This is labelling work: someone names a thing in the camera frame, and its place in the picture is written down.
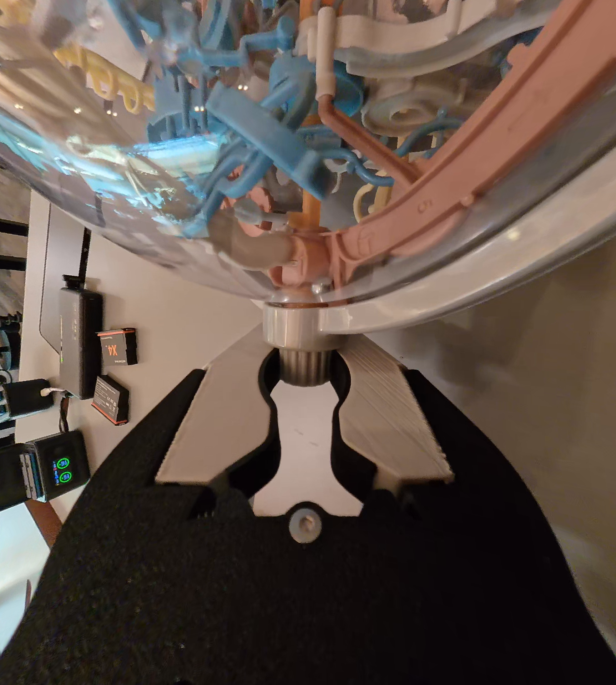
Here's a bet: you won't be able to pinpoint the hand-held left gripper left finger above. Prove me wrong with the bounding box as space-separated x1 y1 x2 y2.
154 324 283 498

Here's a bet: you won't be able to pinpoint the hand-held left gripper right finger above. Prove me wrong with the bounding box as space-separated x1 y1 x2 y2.
331 333 455 492

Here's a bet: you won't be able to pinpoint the silver knurled metal nut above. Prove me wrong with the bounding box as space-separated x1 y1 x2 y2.
261 289 335 386

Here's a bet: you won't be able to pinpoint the black charger box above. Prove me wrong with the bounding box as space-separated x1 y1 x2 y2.
57 286 104 401

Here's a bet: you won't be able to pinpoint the clear dome marble maze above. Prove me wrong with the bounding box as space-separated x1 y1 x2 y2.
0 0 616 351

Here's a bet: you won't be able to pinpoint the black power adapter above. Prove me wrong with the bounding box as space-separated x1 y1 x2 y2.
0 379 54 423

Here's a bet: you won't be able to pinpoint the black charger case green lights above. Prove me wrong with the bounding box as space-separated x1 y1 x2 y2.
0 428 92 516

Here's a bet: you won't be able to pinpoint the black battery orange edge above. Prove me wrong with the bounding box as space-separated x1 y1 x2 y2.
91 375 131 426
96 328 140 369

